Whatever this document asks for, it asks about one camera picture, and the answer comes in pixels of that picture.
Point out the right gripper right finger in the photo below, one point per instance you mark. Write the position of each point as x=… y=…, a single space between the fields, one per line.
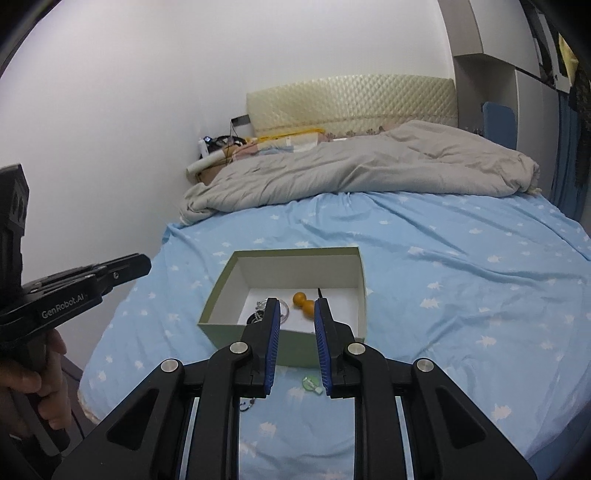
x=351 y=369

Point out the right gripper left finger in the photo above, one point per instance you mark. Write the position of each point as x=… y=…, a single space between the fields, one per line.
x=243 y=369

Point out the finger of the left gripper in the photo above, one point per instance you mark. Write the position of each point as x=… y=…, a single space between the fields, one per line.
x=120 y=272

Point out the green hair clip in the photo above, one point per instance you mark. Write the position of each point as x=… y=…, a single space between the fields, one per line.
x=312 y=384

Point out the black patterned bangle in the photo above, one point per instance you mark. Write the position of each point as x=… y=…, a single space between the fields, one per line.
x=254 y=318

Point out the orange wooden gourd pendant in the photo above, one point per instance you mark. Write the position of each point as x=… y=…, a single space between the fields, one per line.
x=307 y=306

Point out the person's left hand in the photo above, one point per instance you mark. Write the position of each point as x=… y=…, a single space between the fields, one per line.
x=54 y=406

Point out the green cardboard box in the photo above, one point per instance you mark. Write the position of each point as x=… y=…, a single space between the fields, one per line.
x=251 y=277

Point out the brown cardboard box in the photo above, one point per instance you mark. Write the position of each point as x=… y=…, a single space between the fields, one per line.
x=207 y=175

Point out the white rolled paper tube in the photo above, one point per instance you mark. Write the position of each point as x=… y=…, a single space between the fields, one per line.
x=210 y=160

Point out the light blue bed sheet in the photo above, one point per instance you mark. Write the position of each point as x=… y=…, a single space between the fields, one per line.
x=495 y=291

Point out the patterned pillow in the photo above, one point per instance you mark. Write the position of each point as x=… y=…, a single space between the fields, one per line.
x=298 y=141

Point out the grey duvet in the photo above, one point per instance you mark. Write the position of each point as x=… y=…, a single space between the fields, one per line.
x=416 y=157

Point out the cream quilted headboard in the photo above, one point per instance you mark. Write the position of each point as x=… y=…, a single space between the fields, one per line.
x=350 y=105

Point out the blue chair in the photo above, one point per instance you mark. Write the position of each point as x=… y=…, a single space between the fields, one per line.
x=499 y=124

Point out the grey wardrobe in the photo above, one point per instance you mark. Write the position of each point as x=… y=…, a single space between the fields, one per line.
x=509 y=52

